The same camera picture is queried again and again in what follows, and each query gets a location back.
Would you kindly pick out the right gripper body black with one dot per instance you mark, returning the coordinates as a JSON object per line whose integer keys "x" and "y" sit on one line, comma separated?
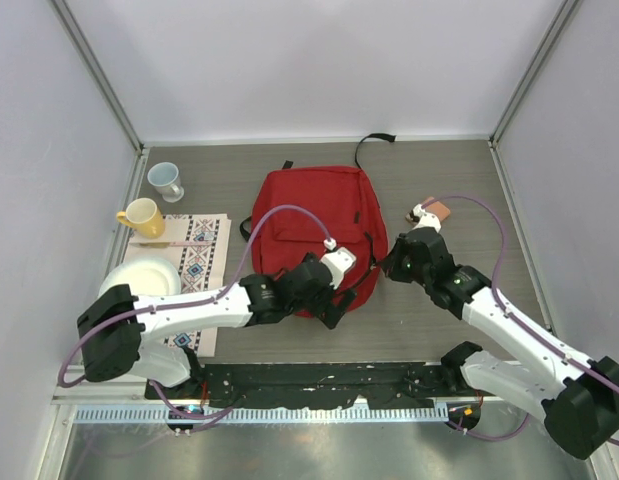
{"x": 402, "y": 268}

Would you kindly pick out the light blue cup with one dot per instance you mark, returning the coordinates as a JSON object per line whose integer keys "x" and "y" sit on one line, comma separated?
{"x": 164, "y": 177}

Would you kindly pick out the white cable duct strip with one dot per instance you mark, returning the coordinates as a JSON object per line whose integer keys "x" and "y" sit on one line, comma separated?
{"x": 359, "y": 413}

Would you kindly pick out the red backpack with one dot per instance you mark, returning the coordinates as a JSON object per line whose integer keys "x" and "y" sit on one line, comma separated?
{"x": 298, "y": 208}

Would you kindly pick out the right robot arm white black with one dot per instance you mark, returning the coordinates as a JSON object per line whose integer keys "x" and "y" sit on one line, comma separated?
{"x": 574, "y": 396}

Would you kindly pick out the white paper plate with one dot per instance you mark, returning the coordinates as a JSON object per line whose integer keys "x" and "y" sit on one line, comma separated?
{"x": 150, "y": 275}

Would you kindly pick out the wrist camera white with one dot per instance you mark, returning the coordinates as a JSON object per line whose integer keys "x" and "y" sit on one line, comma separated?
{"x": 338, "y": 260}
{"x": 421, "y": 218}

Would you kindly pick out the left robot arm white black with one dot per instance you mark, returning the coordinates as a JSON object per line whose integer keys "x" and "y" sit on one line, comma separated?
{"x": 123, "y": 333}

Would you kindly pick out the patterned placemat cloth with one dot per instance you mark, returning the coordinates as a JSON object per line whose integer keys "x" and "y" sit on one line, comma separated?
{"x": 195, "y": 244}

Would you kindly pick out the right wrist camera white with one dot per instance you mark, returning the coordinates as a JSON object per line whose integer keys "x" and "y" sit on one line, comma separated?
{"x": 421, "y": 218}

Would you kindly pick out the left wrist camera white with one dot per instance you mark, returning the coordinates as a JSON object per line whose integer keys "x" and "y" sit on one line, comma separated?
{"x": 338, "y": 260}

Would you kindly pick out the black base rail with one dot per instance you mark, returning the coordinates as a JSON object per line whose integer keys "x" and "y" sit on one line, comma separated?
{"x": 321, "y": 386}

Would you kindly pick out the yellow mug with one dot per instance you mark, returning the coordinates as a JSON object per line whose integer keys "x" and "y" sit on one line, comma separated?
{"x": 144, "y": 216}

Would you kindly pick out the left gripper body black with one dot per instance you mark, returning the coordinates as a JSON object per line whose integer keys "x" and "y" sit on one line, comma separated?
{"x": 322, "y": 306}

